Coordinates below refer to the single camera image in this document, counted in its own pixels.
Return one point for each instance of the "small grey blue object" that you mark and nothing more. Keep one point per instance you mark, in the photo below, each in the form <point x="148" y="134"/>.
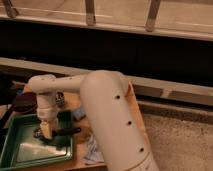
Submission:
<point x="79" y="113"/>

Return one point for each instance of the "crumpled white blue cloth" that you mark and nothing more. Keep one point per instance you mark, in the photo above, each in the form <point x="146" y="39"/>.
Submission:
<point x="93" y="154"/>

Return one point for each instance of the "metal window rail frame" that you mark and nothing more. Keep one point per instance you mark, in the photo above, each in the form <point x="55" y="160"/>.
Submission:
<point x="192" y="19"/>

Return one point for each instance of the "dark red round lid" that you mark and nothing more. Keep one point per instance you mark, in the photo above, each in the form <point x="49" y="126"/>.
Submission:
<point x="25" y="102"/>

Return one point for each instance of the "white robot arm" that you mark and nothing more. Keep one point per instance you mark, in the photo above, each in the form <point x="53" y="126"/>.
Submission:
<point x="103" y="97"/>

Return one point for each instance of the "small dark metal can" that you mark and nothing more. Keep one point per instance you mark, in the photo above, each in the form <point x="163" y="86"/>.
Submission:
<point x="60" y="101"/>

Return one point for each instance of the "green plastic tray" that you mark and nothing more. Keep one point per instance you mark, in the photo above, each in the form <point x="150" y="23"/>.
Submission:
<point x="21" y="149"/>

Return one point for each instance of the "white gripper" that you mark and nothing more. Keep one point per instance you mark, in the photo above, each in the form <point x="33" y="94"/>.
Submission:
<point x="46" y="110"/>

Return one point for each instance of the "wooden table board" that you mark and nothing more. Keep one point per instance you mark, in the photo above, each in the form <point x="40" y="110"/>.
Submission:
<point x="79" y="141"/>

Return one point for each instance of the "black handled brush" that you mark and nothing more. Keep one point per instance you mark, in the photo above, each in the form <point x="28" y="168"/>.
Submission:
<point x="37" y="133"/>

